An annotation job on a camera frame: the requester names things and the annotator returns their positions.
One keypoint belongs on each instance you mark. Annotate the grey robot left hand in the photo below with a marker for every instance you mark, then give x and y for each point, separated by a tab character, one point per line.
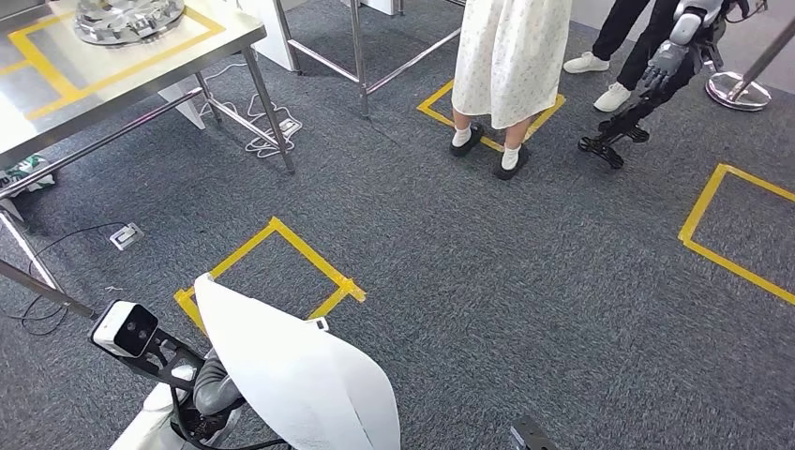
214	388

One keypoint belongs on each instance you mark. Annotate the bystander robot grey hand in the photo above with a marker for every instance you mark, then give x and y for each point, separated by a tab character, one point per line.
666	59

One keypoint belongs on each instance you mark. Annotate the white curved plastic part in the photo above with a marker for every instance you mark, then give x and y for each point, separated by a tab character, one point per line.
292	372

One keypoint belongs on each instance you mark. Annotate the stainless steel workbench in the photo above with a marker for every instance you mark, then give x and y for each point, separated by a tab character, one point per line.
155	68

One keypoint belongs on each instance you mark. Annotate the bystander humanoid robot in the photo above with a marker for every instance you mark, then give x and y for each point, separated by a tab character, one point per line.
671	81

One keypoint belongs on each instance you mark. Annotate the person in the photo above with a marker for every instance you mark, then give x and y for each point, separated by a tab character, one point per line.
509	56
640	43

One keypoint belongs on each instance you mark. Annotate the chrome stanchion base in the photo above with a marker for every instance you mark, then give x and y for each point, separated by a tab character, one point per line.
736	93

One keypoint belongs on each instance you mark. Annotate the floor socket plate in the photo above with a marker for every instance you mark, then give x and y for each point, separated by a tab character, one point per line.
127	236

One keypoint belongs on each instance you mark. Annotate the steel table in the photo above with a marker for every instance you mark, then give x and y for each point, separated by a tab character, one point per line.
357	56
43	289

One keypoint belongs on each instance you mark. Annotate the green white bag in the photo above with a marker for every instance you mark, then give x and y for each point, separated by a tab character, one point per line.
25	171

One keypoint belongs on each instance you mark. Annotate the yellow table tape outline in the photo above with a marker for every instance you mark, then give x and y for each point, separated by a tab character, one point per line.
56	84

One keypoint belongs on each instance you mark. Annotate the white panel desk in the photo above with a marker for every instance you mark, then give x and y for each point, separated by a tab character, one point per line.
273	31

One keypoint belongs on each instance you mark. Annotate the grey plastic wheel hubcap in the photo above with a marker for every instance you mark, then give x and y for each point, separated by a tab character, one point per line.
127	18

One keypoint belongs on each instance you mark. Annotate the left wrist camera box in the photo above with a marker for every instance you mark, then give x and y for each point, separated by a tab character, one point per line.
121	328

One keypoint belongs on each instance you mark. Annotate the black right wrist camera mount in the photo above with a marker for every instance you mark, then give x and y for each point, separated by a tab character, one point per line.
531	436

